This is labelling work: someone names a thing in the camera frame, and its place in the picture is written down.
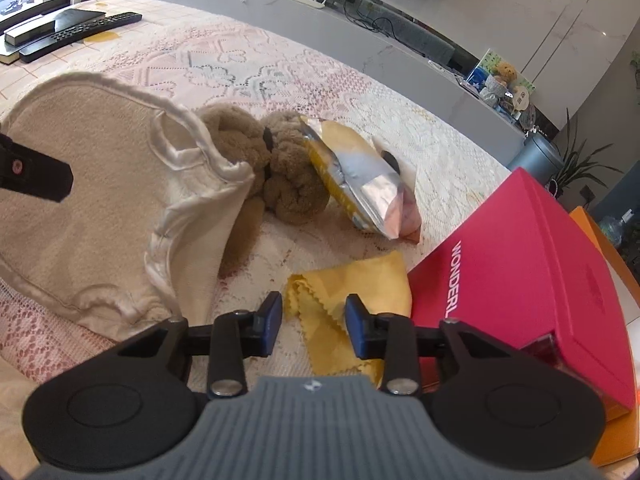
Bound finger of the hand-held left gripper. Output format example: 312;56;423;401
0;132;74;203

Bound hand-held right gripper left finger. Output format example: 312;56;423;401
117;291;284;401

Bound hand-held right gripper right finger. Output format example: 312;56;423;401
345;294;523;396

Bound yellow cleaning cloth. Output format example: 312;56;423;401
284;250;413;386

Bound beige round cloth pad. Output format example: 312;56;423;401
0;72;256;333

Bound orange cardboard box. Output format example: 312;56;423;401
567;205;640;468

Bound small silver box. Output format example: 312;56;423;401
0;42;31;65

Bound brown plush toy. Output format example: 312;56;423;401
200;102;331;281

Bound black remote control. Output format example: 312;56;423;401
20;11;143;64

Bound yellow silver foil bag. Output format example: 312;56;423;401
299;115;421;242

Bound flat black box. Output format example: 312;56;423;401
5;9;107;46

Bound clear box with red lid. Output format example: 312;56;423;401
407;167;637;413

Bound pink lace bedspread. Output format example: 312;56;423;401
0;0;511;396

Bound blue grey trash can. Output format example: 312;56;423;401
507;132;563;184

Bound blue water jug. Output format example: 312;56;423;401
599;214;627;248

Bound long leaf potted plant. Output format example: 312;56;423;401
547;107;626;206

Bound round white hand fan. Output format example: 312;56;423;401
510;87;534;114

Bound small teddy bear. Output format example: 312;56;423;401
482;61;518;107

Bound green white picture card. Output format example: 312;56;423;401
467;49;536;111

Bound grey soundbar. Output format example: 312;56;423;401
370;10;456;62

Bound black cables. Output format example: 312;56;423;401
345;0;403;42

